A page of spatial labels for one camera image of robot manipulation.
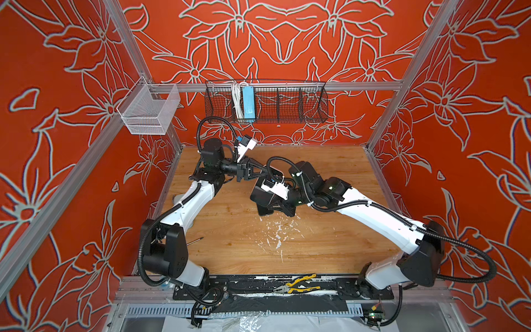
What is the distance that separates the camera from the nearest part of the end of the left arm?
2.00 ft

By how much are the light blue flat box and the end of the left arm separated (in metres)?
0.32

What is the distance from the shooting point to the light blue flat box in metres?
0.90
